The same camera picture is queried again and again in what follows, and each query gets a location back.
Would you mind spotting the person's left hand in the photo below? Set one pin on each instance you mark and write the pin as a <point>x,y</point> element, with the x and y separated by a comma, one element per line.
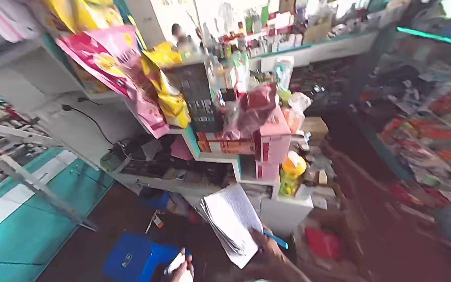
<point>183,272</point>

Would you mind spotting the orange white packet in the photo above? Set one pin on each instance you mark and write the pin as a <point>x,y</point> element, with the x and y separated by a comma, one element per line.
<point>157,222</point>

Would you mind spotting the blue plastic bag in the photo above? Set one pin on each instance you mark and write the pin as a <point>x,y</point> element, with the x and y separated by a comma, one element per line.
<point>158,200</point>

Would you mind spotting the person's right hand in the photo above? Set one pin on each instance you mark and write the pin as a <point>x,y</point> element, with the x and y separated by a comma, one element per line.
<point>266,243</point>

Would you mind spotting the clear bag with reddish contents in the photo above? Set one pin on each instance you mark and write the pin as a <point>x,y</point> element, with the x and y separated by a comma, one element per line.
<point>255,109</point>

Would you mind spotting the teal white display counter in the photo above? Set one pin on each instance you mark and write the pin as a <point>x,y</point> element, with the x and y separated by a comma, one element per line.
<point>73,184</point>

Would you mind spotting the dark printed box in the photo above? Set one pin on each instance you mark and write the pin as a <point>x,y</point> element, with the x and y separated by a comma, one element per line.
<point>196,94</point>

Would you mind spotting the person's right fingers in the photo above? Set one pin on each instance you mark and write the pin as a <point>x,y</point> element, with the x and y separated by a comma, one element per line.
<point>257,236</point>

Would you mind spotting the white stepped shelf counter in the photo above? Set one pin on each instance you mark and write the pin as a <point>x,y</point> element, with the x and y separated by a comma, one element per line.
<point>217,158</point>

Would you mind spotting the small white object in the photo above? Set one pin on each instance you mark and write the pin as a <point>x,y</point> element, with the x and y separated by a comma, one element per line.
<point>175,263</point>

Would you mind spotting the window shelf with goods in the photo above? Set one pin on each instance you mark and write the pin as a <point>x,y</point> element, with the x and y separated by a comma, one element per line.
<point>272,35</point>

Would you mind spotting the pink carton box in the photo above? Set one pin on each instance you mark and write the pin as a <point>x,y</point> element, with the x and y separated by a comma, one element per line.
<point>267,170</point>
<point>274,137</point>

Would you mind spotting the yellow brown snack bag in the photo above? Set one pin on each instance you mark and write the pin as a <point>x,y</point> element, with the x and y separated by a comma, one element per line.
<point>166,90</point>

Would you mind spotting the pink paper bag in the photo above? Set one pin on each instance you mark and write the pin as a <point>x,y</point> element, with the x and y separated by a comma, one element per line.
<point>181,149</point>

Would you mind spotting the pile of orange packets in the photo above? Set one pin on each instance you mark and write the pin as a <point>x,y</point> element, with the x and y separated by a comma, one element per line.
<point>437,133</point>

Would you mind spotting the teal white printed pouch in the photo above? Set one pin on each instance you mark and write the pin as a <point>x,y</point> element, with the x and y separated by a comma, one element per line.
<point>284,72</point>

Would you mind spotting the orange brown flat box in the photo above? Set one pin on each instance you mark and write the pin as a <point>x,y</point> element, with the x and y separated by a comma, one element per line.
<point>229,145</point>

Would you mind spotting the white package with pink stripe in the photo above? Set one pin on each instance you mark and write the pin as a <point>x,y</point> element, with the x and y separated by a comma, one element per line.
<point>8,19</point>

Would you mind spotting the blue pen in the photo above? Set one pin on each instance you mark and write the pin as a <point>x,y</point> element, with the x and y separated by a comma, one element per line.
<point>276,239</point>

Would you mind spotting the white paper notebook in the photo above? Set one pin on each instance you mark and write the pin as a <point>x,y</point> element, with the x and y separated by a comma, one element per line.
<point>231,223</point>

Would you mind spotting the large yellow bag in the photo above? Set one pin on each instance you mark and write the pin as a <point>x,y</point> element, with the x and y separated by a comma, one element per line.
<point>82,15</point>

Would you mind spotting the blue plastic stool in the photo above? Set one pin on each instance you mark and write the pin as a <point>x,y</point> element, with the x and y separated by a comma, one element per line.
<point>129,256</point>

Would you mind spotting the white metal frame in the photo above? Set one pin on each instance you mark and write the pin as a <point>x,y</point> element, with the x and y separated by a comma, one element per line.
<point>22,178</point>

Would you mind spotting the person's left fingers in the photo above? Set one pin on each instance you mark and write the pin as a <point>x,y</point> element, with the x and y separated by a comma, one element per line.
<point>189,262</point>

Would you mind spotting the glass case with teal light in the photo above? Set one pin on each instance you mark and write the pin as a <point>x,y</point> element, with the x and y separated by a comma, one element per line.
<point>425,43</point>

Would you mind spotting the brown cardboard box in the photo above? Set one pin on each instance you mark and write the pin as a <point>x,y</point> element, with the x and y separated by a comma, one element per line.
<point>314,127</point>

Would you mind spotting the yellow green container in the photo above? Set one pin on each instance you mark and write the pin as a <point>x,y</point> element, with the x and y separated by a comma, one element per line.
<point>292,172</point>

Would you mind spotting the white clear plastic bag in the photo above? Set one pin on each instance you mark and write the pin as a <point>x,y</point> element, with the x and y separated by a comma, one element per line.
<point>298,105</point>

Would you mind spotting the pink snack bag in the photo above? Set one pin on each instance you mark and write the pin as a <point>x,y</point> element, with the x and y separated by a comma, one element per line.
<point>131,82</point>

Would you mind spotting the red plastic bag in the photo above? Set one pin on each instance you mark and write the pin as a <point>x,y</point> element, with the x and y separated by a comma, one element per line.
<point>324,242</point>

